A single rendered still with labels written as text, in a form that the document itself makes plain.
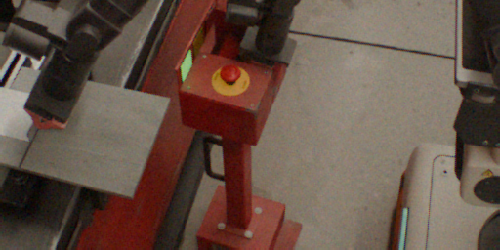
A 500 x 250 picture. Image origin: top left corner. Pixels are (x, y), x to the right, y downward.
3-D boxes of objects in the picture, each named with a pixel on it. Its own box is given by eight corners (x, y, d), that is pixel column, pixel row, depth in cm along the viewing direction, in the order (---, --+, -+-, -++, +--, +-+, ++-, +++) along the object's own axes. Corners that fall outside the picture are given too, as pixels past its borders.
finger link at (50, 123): (13, 128, 107) (25, 101, 100) (31, 92, 111) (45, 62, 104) (53, 148, 109) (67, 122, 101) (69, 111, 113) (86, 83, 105)
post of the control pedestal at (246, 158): (245, 230, 198) (243, 111, 154) (227, 225, 199) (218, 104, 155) (252, 214, 201) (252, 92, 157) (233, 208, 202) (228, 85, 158)
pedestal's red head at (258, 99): (256, 147, 149) (256, 92, 134) (182, 125, 152) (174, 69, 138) (286, 72, 160) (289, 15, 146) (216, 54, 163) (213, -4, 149)
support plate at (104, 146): (132, 200, 104) (131, 196, 103) (-24, 158, 108) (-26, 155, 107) (170, 102, 114) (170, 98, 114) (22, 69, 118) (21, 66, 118)
